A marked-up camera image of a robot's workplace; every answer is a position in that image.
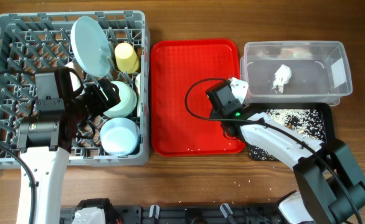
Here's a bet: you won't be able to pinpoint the light blue food bowl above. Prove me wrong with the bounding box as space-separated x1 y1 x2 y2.
100 118 140 156

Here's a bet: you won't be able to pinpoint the white plastic fork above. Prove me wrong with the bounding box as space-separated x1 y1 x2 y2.
135 73 141 118

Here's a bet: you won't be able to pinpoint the yellow plastic cup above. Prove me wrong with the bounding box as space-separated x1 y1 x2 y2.
114 42 140 73

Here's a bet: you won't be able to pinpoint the light blue plate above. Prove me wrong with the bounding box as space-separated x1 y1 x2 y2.
70 16 111 77

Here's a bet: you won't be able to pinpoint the white napkin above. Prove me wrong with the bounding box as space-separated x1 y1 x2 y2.
272 64 292 93

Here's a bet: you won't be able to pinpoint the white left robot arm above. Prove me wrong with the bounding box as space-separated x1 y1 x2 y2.
17 67 120 223

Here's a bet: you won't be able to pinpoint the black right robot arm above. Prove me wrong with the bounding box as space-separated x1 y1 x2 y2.
206 82 365 223

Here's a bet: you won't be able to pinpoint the grey dishwasher rack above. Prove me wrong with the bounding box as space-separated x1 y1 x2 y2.
0 11 151 169

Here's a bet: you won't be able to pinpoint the red plastic tray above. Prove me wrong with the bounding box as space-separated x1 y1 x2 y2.
150 39 245 156

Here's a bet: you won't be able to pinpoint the spilled rice and scraps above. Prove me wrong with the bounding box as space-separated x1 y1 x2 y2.
249 108 326 161

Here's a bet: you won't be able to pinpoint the black tray bin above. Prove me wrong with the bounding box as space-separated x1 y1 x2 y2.
246 102 339 162

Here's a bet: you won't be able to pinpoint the clear plastic bin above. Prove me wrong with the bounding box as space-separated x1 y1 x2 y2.
240 40 353 106

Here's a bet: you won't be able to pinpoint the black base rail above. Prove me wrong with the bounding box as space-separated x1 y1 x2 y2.
59 197 283 224

